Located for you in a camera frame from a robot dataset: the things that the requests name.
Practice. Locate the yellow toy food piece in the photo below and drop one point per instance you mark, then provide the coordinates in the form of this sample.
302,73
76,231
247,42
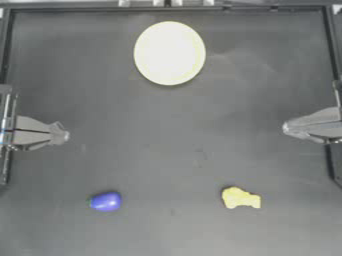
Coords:
238,199

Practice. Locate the black metal frame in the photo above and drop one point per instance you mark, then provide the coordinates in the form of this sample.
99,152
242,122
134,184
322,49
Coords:
88,8

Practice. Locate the purple toy eggplant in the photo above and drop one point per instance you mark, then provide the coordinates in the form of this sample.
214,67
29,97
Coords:
106,201

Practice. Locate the yellow round plate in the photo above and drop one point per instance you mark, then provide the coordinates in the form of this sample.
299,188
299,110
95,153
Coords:
168,53

